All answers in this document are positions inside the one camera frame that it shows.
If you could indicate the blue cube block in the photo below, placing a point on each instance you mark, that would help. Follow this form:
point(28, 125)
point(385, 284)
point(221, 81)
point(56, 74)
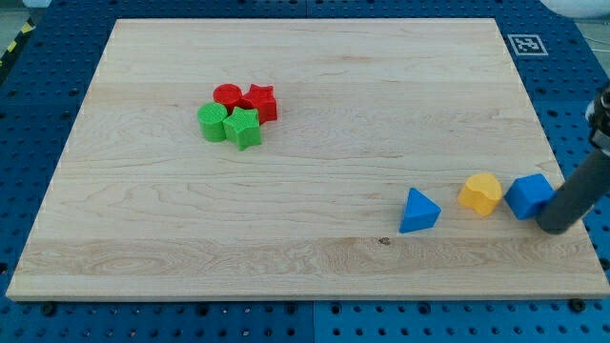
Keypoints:
point(528, 195)

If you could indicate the red star block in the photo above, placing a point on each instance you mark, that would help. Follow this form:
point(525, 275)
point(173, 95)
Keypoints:
point(262, 98)

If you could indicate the red cylinder block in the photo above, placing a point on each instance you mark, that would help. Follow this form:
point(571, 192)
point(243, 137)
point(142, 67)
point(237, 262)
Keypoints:
point(228, 95)

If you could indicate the green star block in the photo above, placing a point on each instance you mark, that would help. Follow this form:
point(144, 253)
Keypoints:
point(243, 128)

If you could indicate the yellow black hazard tape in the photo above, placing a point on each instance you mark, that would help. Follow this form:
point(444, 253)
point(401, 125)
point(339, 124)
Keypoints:
point(17, 44)

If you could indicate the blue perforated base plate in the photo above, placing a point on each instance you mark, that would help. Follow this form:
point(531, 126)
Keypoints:
point(45, 88)

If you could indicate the white fiducial marker tag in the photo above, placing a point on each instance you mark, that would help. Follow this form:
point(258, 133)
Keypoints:
point(527, 45)

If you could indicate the green cylinder block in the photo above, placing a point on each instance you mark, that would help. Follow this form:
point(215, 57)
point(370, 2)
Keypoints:
point(210, 117)

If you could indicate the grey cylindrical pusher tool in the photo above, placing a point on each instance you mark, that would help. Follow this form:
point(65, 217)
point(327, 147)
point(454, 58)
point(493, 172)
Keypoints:
point(586, 185)

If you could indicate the robot arm end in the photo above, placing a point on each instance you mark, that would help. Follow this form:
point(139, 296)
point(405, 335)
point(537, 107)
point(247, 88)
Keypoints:
point(597, 116)

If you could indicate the wooden board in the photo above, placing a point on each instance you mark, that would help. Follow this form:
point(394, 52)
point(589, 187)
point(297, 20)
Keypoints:
point(141, 207)

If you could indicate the yellow heart block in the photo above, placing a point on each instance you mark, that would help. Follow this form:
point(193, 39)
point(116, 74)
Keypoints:
point(481, 193)

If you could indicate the blue triangle block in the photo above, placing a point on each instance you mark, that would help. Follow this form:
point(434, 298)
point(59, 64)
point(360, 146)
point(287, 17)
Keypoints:
point(420, 212)

